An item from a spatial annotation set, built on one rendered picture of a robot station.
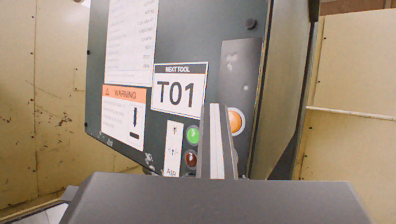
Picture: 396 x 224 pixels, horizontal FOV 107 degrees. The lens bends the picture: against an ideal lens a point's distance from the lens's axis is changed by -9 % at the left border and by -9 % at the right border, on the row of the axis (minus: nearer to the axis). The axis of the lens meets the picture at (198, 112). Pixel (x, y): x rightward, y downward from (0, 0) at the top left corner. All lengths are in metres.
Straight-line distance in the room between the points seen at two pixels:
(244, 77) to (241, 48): 0.03
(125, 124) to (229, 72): 0.22
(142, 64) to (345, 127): 1.12
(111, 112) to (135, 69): 0.12
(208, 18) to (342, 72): 1.07
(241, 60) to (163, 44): 0.13
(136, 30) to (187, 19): 0.11
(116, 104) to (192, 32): 0.21
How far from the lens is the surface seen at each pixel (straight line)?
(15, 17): 1.41
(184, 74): 0.22
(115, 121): 0.37
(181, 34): 0.24
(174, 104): 0.23
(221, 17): 0.21
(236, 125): 0.17
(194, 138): 0.21
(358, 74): 1.23
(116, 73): 0.36
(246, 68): 0.18
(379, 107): 1.24
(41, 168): 1.51
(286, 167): 0.90
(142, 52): 0.30
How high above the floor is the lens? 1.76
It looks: 6 degrees down
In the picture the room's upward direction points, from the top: 6 degrees clockwise
